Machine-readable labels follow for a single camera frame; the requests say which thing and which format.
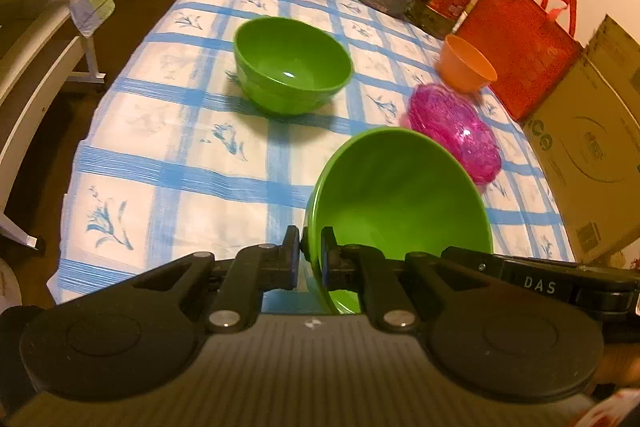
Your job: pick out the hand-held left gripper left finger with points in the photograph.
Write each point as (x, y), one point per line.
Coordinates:
(294, 259)

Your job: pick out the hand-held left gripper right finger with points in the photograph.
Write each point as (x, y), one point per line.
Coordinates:
(326, 259)

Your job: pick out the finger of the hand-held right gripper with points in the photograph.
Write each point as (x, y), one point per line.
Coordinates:
(472, 261)

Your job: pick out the small green bowl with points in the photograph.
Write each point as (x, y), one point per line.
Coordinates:
(400, 202)

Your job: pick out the large pink patterned plate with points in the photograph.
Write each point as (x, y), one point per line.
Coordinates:
(482, 167)

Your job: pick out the large green bowl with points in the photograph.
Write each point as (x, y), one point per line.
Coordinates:
(292, 67)

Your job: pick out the orange bowl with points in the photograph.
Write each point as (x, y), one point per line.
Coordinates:
(462, 62)

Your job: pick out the brown cardboard box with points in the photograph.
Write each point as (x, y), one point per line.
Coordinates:
(590, 147)

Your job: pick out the blue checked tablecloth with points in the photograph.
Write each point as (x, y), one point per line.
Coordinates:
(175, 147)

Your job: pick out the red tote bag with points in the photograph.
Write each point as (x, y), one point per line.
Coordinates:
(520, 52)

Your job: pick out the white wooden furniture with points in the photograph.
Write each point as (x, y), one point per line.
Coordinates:
(30, 57)

